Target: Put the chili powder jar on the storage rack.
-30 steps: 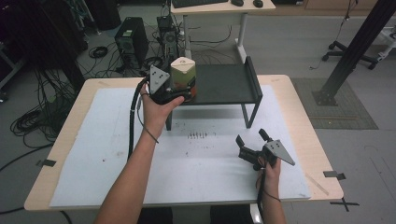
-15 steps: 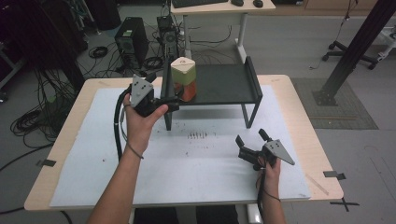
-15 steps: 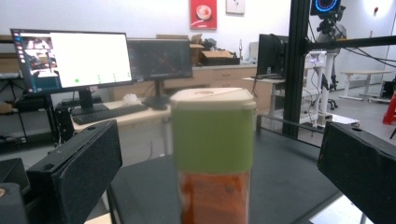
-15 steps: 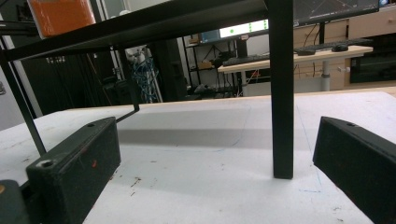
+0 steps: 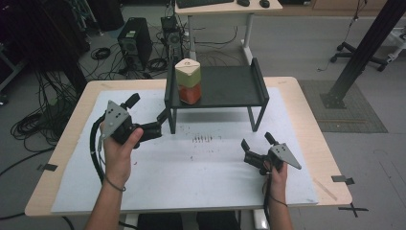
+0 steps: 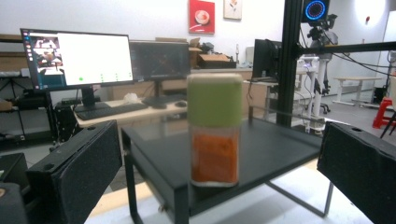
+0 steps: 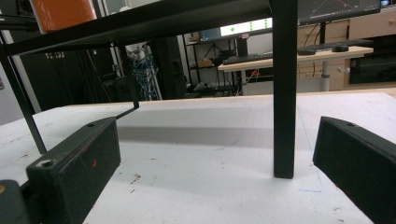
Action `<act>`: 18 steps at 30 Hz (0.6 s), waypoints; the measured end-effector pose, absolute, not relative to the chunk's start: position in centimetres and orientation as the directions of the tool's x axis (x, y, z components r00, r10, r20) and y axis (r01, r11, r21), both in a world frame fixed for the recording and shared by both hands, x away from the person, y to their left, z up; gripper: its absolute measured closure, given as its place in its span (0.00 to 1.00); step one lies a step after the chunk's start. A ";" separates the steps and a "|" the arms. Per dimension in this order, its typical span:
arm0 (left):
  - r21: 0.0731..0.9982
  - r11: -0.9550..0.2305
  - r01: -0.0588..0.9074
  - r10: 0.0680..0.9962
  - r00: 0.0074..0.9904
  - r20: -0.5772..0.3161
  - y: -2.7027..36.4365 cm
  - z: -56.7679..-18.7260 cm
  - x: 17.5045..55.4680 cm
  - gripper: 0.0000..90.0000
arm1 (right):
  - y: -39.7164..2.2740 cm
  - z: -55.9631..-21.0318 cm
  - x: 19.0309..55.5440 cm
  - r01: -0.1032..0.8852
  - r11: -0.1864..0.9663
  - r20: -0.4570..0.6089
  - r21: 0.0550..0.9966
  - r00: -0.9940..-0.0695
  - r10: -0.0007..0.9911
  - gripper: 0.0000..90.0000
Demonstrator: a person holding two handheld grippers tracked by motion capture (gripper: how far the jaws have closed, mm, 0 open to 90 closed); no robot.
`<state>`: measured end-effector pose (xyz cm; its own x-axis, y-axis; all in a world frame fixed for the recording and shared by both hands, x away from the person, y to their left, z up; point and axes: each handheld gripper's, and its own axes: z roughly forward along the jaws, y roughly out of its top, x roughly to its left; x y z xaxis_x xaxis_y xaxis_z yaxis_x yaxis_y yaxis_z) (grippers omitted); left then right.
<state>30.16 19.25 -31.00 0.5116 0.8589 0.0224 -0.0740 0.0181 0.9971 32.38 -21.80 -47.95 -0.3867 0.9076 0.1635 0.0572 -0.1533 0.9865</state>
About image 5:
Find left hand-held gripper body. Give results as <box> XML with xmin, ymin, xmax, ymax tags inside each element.
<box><xmin>101</xmin><ymin>100</ymin><xmax>145</xmax><ymax>146</ymax></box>

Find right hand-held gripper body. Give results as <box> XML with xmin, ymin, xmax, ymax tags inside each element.
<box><xmin>259</xmin><ymin>143</ymin><xmax>303</xmax><ymax>176</ymax></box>

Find triangular beige green orange container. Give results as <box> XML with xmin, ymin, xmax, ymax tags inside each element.
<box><xmin>174</xmin><ymin>57</ymin><xmax>203</xmax><ymax>105</ymax></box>

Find black metal shelf rack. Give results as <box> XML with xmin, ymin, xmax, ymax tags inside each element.
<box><xmin>164</xmin><ymin>57</ymin><xmax>271</xmax><ymax>135</ymax></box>

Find person's right hand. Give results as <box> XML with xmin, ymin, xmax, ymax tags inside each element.
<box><xmin>265</xmin><ymin>161</ymin><xmax>288</xmax><ymax>206</ymax></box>

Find person's left hand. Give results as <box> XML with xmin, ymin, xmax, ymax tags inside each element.
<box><xmin>100</xmin><ymin>123</ymin><xmax>145</xmax><ymax>190</ymax></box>

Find large black computer tower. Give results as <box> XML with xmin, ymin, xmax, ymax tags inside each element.
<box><xmin>117</xmin><ymin>17</ymin><xmax>153</xmax><ymax>72</ymax></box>

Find black tape strip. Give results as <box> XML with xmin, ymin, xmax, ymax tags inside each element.
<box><xmin>330</xmin><ymin>174</ymin><xmax>356</xmax><ymax>186</ymax></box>
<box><xmin>36</xmin><ymin>163</ymin><xmax>59</xmax><ymax>173</ymax></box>

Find white table mat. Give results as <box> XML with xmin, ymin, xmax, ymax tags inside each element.
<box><xmin>51</xmin><ymin>87</ymin><xmax>320</xmax><ymax>215</ymax></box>

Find small black computer tower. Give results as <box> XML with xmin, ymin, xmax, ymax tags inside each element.
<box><xmin>160</xmin><ymin>15</ymin><xmax>185</xmax><ymax>63</ymax></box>

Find person's dark-clothed legs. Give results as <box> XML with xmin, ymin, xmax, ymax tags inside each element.
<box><xmin>137</xmin><ymin>211</ymin><xmax>242</xmax><ymax>230</ymax></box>

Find grey floor mat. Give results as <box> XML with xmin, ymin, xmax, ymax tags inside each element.
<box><xmin>298</xmin><ymin>80</ymin><xmax>389</xmax><ymax>134</ymax></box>

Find black tape cross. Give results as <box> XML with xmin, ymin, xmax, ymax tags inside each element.
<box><xmin>338</xmin><ymin>202</ymin><xmax>370</xmax><ymax>219</ymax></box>

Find black office chair base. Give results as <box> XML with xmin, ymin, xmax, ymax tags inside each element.
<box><xmin>329</xmin><ymin>41</ymin><xmax>389</xmax><ymax>73</ymax></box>

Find black keyboard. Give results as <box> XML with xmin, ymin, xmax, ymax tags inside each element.
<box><xmin>175</xmin><ymin>0</ymin><xmax>235</xmax><ymax>10</ymax></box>

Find black metal column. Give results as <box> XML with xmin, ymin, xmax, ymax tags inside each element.
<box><xmin>320</xmin><ymin>0</ymin><xmax>406</xmax><ymax>109</ymax></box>

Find white-legged wooden desk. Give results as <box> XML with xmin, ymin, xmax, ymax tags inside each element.
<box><xmin>174</xmin><ymin>0</ymin><xmax>284</xmax><ymax>68</ymax></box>

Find white stand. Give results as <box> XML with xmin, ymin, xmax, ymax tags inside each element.
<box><xmin>385</xmin><ymin>27</ymin><xmax>406</xmax><ymax>65</ymax></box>

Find left hand-held gripper cable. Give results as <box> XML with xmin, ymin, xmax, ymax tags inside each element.
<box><xmin>88</xmin><ymin>114</ymin><xmax>108</xmax><ymax>186</ymax></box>

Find hand-held gripper cable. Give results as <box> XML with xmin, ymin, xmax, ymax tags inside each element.
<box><xmin>88</xmin><ymin>114</ymin><xmax>108</xmax><ymax>186</ymax></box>
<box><xmin>262</xmin><ymin>172</ymin><xmax>273</xmax><ymax>225</ymax></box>

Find right hand-held gripper cable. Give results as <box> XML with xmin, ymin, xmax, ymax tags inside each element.
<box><xmin>262</xmin><ymin>172</ymin><xmax>273</xmax><ymax>225</ymax></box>

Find coiled black cable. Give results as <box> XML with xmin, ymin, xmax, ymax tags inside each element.
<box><xmin>147</xmin><ymin>57</ymin><xmax>169</xmax><ymax>73</ymax></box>
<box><xmin>90</xmin><ymin>47</ymin><xmax>112</xmax><ymax>61</ymax></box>

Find bundle of black floor cables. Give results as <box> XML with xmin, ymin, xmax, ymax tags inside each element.
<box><xmin>9</xmin><ymin>68</ymin><xmax>82</xmax><ymax>153</ymax></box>

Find long black floor cable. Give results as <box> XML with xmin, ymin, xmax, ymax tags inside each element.
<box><xmin>0</xmin><ymin>146</ymin><xmax>56</xmax><ymax>177</ymax></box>

